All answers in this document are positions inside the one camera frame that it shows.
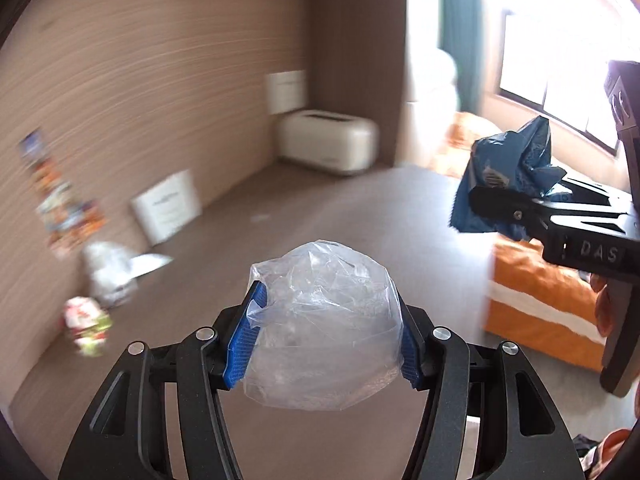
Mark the window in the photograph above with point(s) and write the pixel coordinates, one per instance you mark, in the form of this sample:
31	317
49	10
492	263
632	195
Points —
560	60

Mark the person's orange clothing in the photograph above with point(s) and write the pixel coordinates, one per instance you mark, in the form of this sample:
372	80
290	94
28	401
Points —
607	455

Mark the white padded headboard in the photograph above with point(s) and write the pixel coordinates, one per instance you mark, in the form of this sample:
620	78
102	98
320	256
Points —
430	95

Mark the orange blanket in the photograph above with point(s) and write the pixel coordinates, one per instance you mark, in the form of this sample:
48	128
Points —
530	280

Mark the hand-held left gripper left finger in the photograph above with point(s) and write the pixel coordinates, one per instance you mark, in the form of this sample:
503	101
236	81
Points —
240	350

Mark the cream toaster-shaped box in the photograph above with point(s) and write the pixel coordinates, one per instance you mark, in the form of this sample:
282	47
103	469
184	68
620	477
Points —
325	142

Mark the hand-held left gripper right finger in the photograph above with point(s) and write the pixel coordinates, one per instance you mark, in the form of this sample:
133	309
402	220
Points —
411	360

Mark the white paper sheet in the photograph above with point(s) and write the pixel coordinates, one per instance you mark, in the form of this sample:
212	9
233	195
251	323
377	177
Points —
152	265

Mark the dark teal curtain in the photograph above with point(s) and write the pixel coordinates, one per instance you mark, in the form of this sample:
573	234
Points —
460	25

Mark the white plastic bag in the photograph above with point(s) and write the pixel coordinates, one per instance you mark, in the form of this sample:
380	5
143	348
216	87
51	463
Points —
107	272

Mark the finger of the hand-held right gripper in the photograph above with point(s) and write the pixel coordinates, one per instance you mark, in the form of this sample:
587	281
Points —
505	207
595	195

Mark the clear plastic bag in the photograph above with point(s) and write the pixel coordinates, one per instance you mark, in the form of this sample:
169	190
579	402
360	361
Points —
320	320

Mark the colourful sticker strip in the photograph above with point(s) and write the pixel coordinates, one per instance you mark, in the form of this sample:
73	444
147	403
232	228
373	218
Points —
60	205

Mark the blue snack wrapper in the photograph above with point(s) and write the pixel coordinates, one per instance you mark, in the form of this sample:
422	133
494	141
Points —
510	160

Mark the person's right hand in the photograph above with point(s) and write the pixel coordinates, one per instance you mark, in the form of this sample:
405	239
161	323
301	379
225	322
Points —
601	305

